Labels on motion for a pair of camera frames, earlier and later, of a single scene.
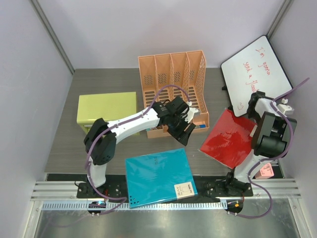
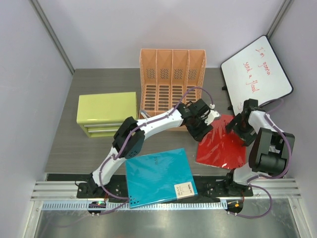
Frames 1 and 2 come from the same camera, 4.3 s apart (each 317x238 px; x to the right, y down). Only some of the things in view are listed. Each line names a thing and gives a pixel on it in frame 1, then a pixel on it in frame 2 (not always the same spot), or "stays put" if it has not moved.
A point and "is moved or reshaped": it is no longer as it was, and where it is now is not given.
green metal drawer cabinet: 108,106 stays put
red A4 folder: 229,141 is moved or reshaped
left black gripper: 181,135 -> 199,135
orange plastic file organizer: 167,76 stays put
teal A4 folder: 158,177 stays put
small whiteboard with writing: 257,68 stays put
